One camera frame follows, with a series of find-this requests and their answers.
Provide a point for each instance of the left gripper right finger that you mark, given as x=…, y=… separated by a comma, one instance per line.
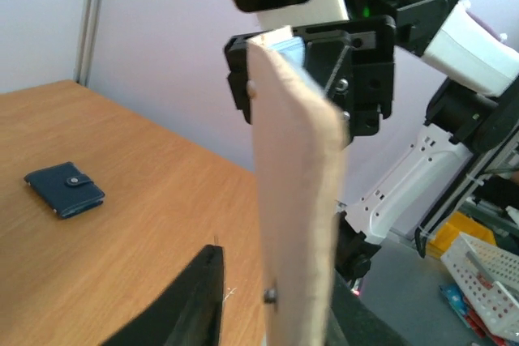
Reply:
x=352, y=323

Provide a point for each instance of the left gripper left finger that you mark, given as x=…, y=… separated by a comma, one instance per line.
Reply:
x=188, y=311

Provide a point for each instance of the beige card holder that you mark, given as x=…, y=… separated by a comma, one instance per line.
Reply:
x=298, y=138

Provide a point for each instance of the white perforated basket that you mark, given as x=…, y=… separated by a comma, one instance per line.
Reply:
x=488, y=277

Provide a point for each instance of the left aluminium frame post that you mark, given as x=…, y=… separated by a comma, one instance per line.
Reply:
x=87, y=40

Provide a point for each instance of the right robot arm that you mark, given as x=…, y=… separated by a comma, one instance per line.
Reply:
x=474, y=110

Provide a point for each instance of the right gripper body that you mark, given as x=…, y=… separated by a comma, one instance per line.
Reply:
x=352, y=63

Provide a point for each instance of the yellow bin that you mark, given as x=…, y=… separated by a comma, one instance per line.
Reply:
x=449, y=231

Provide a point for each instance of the dark blue wallet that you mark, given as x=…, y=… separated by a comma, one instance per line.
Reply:
x=65, y=189

